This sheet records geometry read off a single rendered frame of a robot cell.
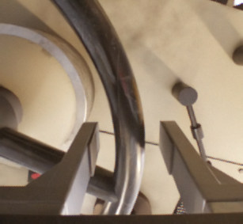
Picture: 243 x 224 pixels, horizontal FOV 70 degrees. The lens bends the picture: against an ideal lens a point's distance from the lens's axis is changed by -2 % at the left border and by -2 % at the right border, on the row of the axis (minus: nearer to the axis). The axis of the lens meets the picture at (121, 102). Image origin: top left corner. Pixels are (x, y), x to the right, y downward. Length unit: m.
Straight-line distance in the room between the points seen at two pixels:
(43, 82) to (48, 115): 0.05
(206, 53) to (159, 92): 0.12
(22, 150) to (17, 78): 0.11
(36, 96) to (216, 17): 0.34
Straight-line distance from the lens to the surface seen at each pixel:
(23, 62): 0.27
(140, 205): 0.49
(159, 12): 0.37
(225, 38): 0.40
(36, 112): 0.27
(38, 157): 0.18
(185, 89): 0.33
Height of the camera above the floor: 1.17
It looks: 16 degrees up
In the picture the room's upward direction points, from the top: 165 degrees counter-clockwise
